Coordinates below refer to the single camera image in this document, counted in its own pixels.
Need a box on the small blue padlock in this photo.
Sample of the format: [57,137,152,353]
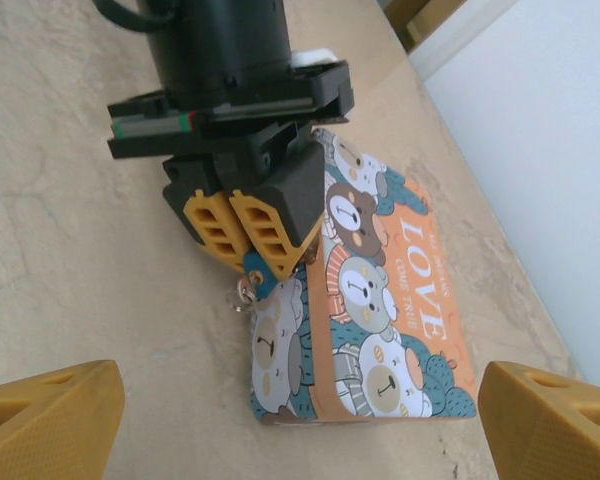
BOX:
[241,249,277,303]

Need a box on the small key with ring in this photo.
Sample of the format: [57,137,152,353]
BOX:
[223,277,259,317]

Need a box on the thin black left wrist cable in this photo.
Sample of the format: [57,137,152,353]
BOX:
[92,0,182,33]

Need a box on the bear print LOVE tin box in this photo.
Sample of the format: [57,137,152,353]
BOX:
[248,127,479,429]

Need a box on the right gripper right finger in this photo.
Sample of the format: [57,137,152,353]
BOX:
[478,360,600,480]

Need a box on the wooden door frame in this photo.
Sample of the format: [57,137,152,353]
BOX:
[383,0,520,51]

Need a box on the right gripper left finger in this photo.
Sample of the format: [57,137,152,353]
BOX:
[0,359,127,480]

